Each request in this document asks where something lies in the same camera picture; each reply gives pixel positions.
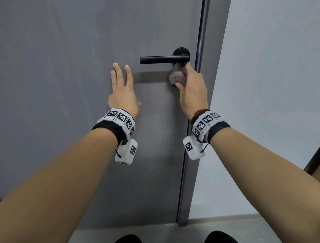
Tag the blue film latch plate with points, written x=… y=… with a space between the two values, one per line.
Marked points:
x=198 y=57

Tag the person's right hand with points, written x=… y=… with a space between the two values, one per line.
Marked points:
x=195 y=95

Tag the grey door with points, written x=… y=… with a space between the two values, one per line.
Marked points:
x=62 y=62

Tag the person's left hand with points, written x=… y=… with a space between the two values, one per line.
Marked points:
x=123 y=97

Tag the person's right forearm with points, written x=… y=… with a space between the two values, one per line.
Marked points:
x=262 y=180

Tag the person's left forearm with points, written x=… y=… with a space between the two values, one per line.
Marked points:
x=55 y=190

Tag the wooden table with black frame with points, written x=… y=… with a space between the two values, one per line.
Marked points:
x=313 y=165

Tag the black white marker wristband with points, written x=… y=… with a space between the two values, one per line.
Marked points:
x=115 y=122
x=212 y=125

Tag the black clothing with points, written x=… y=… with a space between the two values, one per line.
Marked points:
x=220 y=237

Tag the grey cleaning cloth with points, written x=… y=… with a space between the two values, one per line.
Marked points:
x=177 y=76

